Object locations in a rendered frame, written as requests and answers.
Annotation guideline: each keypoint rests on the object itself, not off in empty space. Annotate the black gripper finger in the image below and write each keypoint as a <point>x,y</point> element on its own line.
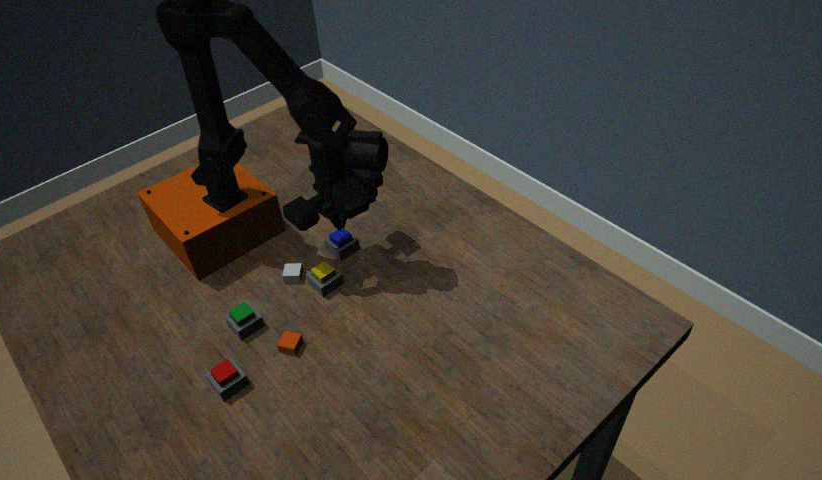
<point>341,217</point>
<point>334,218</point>

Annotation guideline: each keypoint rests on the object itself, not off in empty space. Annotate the yellow button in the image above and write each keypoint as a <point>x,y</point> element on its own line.
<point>324,278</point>

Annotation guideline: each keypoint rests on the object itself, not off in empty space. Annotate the red button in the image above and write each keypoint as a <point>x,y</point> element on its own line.
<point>227,379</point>

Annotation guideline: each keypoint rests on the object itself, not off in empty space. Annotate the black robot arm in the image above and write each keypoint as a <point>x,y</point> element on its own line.
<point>189,25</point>

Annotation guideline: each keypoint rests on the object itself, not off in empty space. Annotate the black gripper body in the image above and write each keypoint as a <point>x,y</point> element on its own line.
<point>303,214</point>

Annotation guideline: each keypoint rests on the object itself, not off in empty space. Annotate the green button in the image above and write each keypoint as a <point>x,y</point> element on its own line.
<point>244,320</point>

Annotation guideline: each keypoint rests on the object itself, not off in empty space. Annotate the blue button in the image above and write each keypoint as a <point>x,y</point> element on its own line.
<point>341,244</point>

